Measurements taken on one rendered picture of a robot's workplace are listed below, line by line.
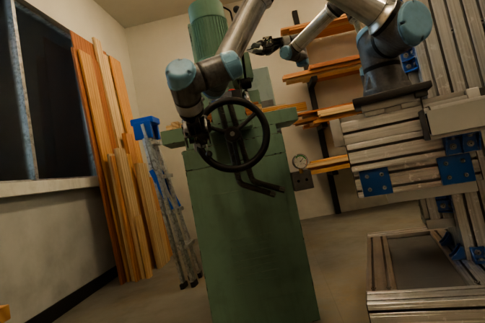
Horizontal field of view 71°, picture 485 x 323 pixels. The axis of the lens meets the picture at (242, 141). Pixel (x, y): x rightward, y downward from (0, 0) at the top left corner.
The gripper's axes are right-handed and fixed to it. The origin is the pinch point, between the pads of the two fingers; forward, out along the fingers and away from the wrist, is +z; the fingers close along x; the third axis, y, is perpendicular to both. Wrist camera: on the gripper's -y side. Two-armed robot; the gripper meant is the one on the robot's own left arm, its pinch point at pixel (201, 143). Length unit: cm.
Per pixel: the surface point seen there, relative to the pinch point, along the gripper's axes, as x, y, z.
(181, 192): -52, -129, 268
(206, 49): 8, -62, 13
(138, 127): -46, -86, 87
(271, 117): 29.8, -24.3, 24.8
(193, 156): -6.5, -15.4, 29.9
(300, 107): 47, -36, 36
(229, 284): -1, 32, 57
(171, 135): -13.9, -24.9, 24.4
